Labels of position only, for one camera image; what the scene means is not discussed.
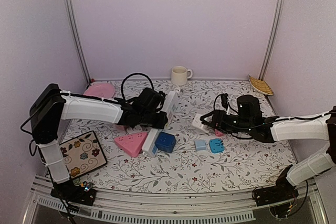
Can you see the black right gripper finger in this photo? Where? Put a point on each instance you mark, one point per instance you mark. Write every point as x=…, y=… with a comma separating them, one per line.
x=210, y=115
x=205, y=128

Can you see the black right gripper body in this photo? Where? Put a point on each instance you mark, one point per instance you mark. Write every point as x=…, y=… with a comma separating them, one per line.
x=226, y=126

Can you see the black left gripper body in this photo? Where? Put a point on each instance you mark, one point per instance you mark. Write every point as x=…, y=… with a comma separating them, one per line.
x=148, y=119

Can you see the pink socket adapter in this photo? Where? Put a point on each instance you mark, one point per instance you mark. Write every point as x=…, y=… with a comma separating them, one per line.
x=219, y=133

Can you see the white cube socket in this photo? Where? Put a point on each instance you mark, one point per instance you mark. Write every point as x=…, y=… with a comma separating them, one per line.
x=196, y=121

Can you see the long white power strip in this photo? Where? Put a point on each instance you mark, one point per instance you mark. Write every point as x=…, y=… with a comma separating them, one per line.
x=169, y=107

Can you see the light blue socket adapter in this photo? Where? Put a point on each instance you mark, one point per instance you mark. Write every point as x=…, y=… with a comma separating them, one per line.
x=216, y=145

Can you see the pale blue cube socket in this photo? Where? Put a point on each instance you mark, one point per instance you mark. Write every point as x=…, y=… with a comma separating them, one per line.
x=200, y=145

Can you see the dark blue cube socket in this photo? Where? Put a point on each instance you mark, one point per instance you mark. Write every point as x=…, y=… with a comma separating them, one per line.
x=165, y=142

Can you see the pink triangular power strip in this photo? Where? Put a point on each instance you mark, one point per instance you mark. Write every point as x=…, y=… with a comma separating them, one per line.
x=131, y=143

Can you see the round pink power strip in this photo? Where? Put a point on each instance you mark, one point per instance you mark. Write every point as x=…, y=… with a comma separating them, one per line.
x=134, y=130

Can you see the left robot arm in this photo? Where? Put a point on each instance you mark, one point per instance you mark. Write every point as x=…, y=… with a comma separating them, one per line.
x=54, y=105

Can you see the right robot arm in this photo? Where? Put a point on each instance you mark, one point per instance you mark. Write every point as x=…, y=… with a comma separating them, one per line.
x=248, y=119

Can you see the cream ceramic mug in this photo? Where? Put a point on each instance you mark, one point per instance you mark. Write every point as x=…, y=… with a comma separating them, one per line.
x=180, y=75

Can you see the yellow leaf shaped dish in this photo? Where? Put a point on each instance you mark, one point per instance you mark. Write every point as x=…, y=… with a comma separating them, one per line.
x=260, y=86

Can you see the pink plastic plate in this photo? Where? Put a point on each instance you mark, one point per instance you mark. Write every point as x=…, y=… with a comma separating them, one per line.
x=101, y=90

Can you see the floral square tray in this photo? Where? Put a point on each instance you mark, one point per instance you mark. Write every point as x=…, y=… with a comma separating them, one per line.
x=83, y=154

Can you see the aluminium front rail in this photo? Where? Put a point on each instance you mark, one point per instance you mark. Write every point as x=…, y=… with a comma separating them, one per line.
x=113, y=206

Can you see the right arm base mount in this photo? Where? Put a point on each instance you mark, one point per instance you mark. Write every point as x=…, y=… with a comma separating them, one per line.
x=274, y=194

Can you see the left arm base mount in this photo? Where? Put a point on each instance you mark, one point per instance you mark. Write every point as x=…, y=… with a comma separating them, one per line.
x=69, y=192

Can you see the aluminium right corner post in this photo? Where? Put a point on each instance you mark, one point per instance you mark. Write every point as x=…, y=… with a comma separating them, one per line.
x=272, y=38

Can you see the aluminium corner post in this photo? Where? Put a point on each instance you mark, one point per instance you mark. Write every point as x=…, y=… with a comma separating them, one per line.
x=76, y=39
x=272, y=38

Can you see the aluminium left corner post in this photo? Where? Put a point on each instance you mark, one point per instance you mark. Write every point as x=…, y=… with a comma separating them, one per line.
x=76, y=39

